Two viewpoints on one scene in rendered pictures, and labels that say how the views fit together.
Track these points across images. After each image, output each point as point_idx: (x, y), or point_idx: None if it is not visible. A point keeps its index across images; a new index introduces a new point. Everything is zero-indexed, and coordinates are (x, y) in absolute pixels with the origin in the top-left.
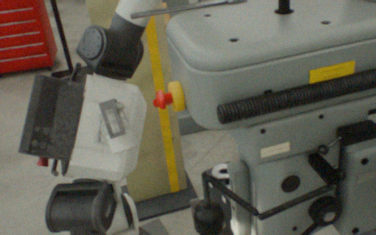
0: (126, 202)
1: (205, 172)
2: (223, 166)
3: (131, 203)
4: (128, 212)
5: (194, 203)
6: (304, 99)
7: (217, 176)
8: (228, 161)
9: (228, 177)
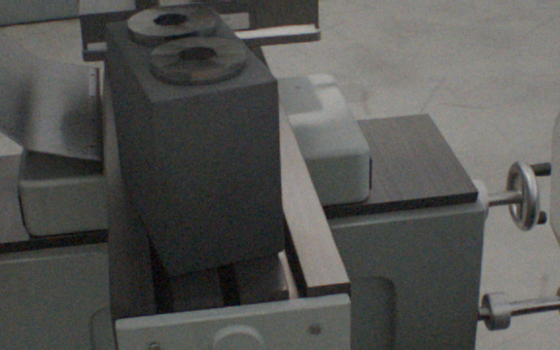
0: None
1: (266, 76)
2: (190, 66)
3: None
4: None
5: (333, 269)
6: None
7: (227, 42)
8: (158, 97)
9: (189, 38)
